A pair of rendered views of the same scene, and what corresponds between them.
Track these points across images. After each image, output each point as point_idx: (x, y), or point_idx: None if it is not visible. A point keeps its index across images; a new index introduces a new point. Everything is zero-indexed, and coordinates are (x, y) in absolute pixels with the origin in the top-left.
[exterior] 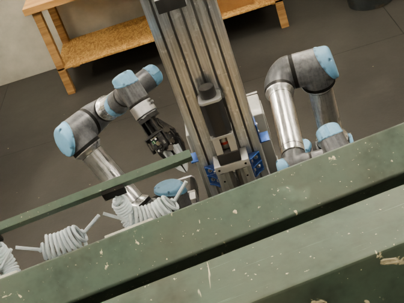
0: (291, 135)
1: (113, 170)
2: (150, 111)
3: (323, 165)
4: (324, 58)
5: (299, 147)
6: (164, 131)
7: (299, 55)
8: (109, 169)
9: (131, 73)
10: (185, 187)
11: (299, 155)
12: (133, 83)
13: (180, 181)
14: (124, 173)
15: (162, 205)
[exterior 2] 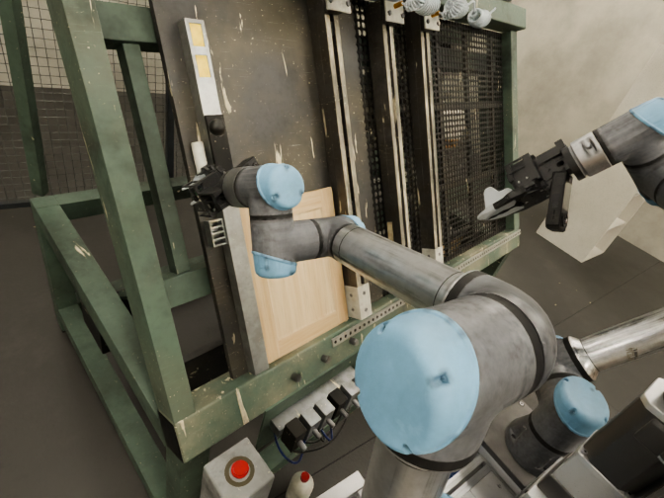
0: (362, 232)
1: (640, 323)
2: (570, 147)
3: None
4: (400, 317)
5: (338, 230)
6: (523, 157)
7: (486, 310)
8: (645, 317)
9: (655, 107)
10: (568, 420)
11: (330, 222)
12: (628, 112)
13: (579, 410)
14: (634, 343)
15: None
